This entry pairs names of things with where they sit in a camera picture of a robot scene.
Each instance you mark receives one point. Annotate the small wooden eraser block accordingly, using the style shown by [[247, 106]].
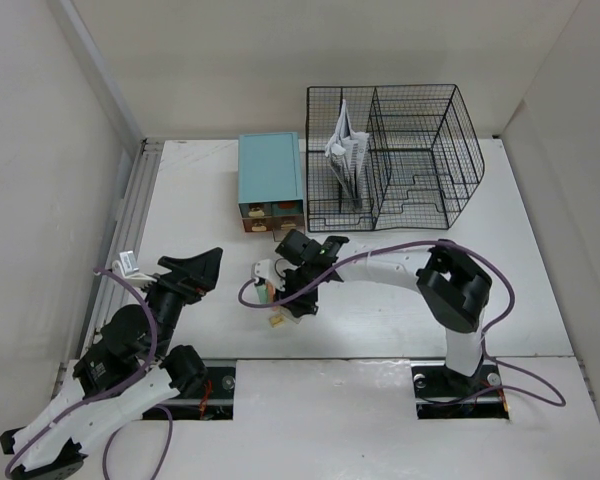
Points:
[[276, 320]]

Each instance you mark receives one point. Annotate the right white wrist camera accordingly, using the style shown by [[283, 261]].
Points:
[[265, 270]]

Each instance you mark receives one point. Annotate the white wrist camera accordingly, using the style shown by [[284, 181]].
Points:
[[125, 265], [265, 270]]

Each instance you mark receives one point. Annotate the green highlighter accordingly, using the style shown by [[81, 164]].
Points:
[[262, 292]]

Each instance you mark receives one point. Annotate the teal mini drawer cabinet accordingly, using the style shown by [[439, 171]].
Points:
[[270, 183]]

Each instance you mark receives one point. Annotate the black wire mesh organizer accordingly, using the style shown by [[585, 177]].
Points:
[[423, 161]]

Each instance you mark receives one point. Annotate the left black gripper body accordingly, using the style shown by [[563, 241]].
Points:
[[169, 297]]

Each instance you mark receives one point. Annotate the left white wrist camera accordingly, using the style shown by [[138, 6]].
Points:
[[125, 265]]

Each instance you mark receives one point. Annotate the orange highlighter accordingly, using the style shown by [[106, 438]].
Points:
[[271, 292]]

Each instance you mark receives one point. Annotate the aluminium rail frame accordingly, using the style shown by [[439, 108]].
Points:
[[130, 211]]

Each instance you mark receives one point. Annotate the white paper booklet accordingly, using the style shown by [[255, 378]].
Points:
[[345, 151]]

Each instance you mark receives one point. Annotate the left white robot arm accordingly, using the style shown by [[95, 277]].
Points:
[[130, 369]]

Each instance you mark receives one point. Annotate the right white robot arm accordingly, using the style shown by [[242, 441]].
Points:
[[339, 251]]

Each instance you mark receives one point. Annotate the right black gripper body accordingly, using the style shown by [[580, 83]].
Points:
[[295, 280]]

